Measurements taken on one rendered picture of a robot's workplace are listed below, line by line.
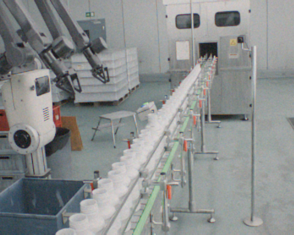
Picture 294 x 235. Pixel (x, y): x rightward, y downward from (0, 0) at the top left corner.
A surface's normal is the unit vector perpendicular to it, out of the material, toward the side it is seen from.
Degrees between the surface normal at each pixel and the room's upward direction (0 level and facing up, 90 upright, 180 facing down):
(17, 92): 90
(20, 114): 101
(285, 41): 90
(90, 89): 89
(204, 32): 90
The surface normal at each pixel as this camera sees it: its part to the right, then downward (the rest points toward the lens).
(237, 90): -0.22, 0.22
